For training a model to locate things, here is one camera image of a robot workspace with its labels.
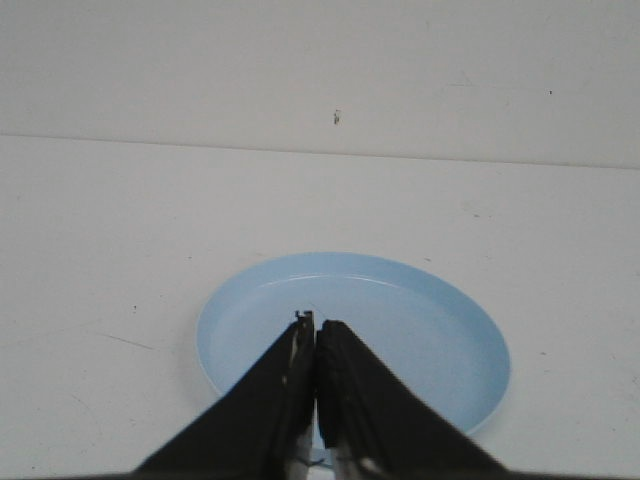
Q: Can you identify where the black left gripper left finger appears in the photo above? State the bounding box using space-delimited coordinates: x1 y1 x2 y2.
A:
133 311 315 479

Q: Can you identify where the light blue round plate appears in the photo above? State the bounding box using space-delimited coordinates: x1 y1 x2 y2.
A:
195 251 512 465

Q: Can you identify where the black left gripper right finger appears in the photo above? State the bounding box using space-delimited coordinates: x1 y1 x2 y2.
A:
316 320 510 479

